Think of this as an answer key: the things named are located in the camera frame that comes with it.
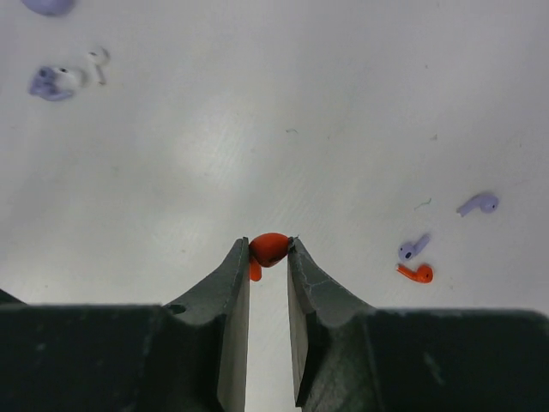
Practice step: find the purple charging case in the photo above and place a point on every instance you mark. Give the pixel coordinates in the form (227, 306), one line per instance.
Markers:
(50, 8)

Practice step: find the purple earbud lower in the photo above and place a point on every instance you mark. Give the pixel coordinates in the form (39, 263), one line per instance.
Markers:
(410, 250)

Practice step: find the purple earbud near cases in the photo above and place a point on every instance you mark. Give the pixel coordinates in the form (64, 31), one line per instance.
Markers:
(44, 85)

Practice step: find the purple earbud upper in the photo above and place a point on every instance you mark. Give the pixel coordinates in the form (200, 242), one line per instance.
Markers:
(486, 202)

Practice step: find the white earbud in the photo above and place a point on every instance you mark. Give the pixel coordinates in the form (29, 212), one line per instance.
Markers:
(98, 58)
(70, 77)

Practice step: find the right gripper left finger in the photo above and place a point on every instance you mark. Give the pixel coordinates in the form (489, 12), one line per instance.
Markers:
(187, 355)

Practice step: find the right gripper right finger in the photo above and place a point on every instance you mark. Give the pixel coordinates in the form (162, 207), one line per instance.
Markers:
(350, 356)

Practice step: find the red earbud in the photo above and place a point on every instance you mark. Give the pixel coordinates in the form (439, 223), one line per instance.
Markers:
(422, 274)
(266, 250)

